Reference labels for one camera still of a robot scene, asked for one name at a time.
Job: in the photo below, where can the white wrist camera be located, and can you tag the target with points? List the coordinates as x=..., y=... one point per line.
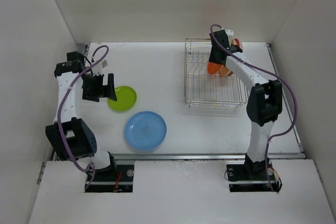
x=229, y=36
x=101, y=65

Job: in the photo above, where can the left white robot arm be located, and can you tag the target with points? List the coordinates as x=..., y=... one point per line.
x=70, y=137

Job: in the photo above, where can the blue plate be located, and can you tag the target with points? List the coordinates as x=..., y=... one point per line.
x=145, y=131

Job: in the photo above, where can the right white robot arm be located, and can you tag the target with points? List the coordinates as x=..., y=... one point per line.
x=264, y=102

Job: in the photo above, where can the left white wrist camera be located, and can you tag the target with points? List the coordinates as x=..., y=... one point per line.
x=101, y=65

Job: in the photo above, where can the tan beige plate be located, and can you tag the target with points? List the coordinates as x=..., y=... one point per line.
x=224, y=71

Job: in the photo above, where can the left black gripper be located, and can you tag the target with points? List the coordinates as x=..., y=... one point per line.
x=102, y=91

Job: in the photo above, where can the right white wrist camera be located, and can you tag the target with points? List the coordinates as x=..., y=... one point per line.
x=229, y=36

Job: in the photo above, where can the pink plate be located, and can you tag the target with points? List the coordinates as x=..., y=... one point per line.
x=237, y=42

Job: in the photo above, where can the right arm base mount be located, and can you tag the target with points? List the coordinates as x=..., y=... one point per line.
x=240, y=181

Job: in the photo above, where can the green plate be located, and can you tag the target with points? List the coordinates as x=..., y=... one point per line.
x=126, y=99

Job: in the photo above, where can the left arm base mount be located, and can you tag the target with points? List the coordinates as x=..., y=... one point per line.
x=112, y=181

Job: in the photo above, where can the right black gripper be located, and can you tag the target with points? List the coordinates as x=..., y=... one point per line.
x=211, y=57

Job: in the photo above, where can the metal wire dish rack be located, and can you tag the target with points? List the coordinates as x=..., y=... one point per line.
x=203, y=90

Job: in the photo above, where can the aluminium table rail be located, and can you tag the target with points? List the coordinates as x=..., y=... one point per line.
x=155, y=70

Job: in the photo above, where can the orange plate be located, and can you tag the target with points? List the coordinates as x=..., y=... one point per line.
x=213, y=68

